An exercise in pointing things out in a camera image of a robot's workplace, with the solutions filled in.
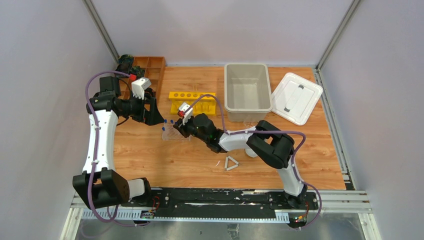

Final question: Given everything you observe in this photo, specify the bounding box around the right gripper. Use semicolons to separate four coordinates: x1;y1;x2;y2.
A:
174;114;209;143

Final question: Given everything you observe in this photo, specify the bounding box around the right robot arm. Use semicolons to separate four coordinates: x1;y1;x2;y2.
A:
173;113;308;209

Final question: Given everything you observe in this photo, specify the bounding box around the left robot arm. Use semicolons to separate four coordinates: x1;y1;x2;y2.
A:
72;76;165;209

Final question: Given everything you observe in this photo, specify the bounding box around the clear plastic tube rack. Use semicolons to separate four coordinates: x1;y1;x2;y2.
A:
161;122;192;141

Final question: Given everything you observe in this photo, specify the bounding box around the yellow test tube rack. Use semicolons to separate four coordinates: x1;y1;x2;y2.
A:
168;91;217;116

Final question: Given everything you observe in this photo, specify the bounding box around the white clay triangle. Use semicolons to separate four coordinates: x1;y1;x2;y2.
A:
224;156;239;171

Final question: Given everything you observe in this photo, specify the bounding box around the wooden compartment tray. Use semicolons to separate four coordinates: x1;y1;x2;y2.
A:
115;54;166;102

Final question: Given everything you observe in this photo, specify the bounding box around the white porcelain dish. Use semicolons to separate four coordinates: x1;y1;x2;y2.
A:
245;148;258;158

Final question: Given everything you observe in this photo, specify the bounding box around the grey plastic bin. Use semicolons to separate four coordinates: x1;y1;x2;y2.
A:
224;63;273;122

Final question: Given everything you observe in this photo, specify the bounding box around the white bin lid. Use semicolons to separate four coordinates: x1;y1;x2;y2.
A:
271;72;324;126

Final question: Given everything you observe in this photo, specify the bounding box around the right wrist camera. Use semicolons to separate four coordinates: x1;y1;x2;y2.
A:
177;102;193;125

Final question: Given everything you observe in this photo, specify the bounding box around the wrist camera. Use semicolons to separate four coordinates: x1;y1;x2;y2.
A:
131;77;152;100
177;102;193;125

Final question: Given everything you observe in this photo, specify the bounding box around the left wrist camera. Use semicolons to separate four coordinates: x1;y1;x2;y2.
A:
131;77;152;100

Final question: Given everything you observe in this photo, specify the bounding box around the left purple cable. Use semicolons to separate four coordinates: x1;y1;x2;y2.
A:
84;70;150;228

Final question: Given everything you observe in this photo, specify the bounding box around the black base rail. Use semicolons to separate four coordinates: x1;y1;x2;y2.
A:
125;187;319;219

